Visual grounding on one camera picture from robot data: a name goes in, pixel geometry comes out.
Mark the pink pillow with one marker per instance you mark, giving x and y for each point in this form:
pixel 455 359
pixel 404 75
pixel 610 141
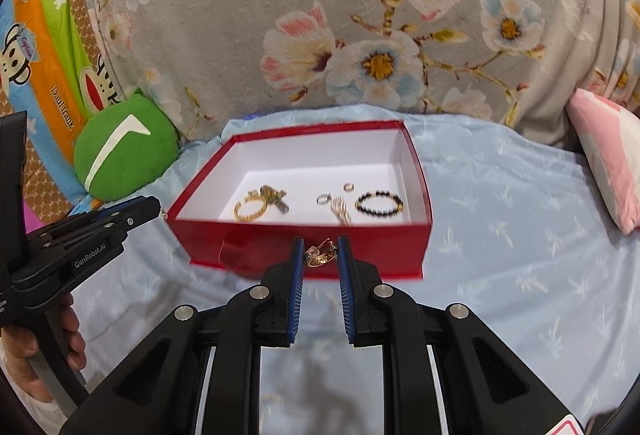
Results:
pixel 610 150

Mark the red cardboard box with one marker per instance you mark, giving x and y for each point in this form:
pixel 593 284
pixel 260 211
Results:
pixel 210 245

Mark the light blue bed sheet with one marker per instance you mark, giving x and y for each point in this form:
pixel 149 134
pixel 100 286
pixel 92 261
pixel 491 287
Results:
pixel 500 240

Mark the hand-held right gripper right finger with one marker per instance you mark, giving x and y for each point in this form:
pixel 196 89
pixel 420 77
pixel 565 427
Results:
pixel 346 290

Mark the gold bangle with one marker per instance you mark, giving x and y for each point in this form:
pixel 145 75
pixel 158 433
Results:
pixel 250 219

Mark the colourful cartoon printed blanket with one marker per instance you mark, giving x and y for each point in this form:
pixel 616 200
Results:
pixel 45 40

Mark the green round cushion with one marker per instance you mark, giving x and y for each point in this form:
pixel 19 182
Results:
pixel 130 150

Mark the person's left hand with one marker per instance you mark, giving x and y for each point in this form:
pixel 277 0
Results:
pixel 17 355

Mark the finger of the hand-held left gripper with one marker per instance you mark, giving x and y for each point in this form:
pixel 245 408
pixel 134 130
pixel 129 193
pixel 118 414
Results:
pixel 80 240
pixel 140 207

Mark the gold earring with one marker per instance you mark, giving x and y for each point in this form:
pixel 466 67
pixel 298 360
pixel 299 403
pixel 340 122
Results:
pixel 320 257

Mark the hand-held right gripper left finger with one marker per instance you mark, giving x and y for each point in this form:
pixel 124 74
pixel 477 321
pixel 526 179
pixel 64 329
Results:
pixel 296 290

